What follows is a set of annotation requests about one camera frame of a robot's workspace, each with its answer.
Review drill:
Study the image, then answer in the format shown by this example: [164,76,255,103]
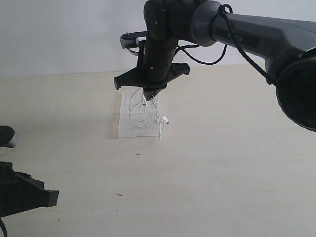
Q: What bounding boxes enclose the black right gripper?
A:
[114,37,190,101]

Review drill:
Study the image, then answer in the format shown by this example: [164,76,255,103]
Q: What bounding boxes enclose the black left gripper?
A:
[0,162,59,217]

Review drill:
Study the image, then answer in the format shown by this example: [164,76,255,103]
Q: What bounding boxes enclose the white wired earphones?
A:
[128,87,171,142]

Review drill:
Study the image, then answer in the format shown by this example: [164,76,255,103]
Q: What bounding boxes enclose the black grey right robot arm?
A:
[114,0,316,131]

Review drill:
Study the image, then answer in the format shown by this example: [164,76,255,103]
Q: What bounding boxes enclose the clear plastic open case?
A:
[118,88,165,138]

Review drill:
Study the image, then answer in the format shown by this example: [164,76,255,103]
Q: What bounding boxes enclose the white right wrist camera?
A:
[120,31,147,56]

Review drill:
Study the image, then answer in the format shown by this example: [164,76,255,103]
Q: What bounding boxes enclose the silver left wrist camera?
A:
[0,125,17,148]

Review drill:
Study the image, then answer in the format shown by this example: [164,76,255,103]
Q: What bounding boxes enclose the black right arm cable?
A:
[172,3,277,86]

